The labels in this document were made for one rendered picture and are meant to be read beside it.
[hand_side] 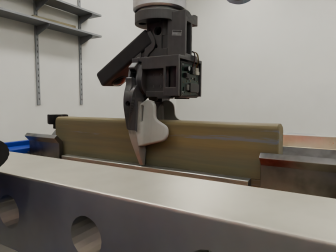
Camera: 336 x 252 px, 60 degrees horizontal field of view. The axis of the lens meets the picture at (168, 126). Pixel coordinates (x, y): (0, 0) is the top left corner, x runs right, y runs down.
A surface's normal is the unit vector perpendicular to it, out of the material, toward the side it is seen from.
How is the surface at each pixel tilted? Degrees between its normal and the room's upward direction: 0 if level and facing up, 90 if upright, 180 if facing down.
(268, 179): 90
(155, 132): 83
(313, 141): 90
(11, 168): 0
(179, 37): 90
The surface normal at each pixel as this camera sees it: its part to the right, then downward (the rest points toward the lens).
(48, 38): 0.86, 0.04
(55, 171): 0.00, -1.00
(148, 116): -0.51, -0.05
